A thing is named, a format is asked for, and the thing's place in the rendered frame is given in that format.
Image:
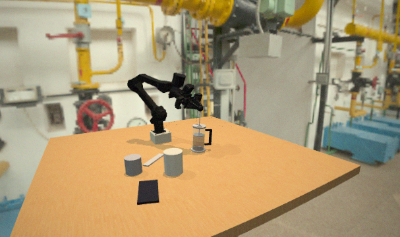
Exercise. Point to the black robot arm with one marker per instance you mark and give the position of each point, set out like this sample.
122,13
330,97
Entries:
158,113

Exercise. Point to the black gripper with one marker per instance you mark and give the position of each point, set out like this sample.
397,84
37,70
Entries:
188,101

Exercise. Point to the beige flat bar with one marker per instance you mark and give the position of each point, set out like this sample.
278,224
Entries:
152,160

